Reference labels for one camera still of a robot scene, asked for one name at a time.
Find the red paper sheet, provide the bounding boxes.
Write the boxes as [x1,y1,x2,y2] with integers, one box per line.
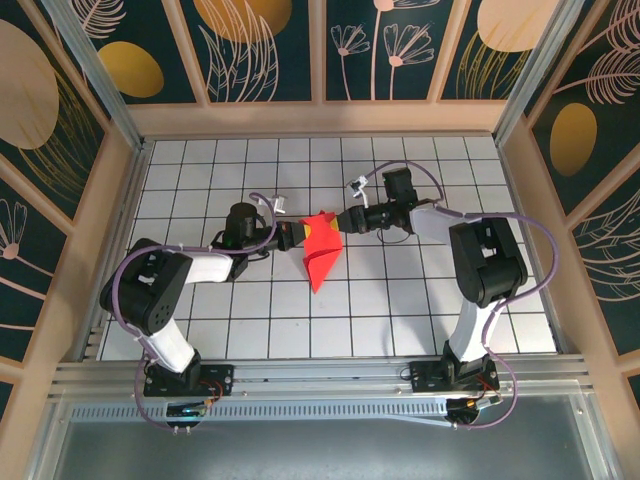
[298,212,347,295]

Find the grey metal sheet panel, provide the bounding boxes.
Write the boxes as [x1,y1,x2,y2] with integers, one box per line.
[27,394,619,480]

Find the thin black right gripper cable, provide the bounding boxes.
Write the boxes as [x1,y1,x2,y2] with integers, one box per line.
[376,226,415,245]

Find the aluminium side rail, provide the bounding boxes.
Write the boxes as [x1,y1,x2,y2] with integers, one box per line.
[497,139,571,354]
[74,142,151,361]

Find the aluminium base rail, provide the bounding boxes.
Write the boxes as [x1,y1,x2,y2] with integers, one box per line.
[49,354,594,401]

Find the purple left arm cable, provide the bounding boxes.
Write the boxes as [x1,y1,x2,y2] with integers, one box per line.
[110,191,281,435]

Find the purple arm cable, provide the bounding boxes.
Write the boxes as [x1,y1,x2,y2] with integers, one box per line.
[364,159,560,431]
[110,191,281,435]

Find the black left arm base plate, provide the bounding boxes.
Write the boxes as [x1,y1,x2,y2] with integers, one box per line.
[143,363,235,399]

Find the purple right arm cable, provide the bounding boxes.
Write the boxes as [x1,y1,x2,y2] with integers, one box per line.
[364,159,560,431]

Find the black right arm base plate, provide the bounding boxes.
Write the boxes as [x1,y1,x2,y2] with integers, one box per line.
[409,359,500,394]

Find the slotted grey cable duct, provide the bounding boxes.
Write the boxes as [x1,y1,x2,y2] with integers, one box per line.
[69,402,451,426]

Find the aluminium corner post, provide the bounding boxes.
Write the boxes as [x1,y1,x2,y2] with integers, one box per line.
[42,0,149,151]
[492,0,586,146]

